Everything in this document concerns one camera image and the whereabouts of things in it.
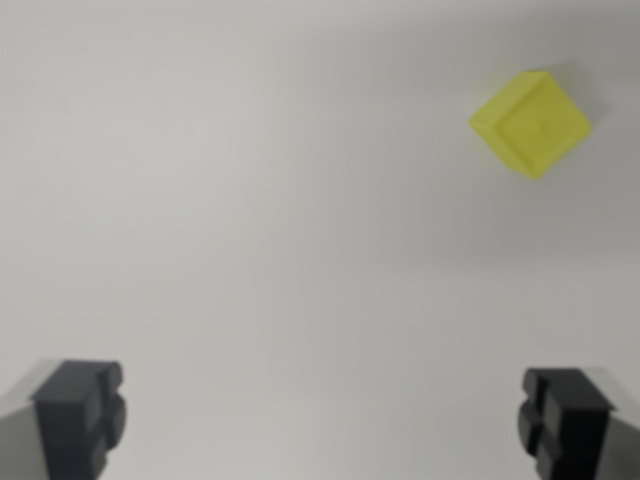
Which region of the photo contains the yellow cube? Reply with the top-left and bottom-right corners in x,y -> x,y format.
467,70 -> 594,181

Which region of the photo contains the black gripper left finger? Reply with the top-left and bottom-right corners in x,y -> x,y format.
0,357 -> 128,480

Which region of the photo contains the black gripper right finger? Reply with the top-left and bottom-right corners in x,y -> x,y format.
517,366 -> 640,480

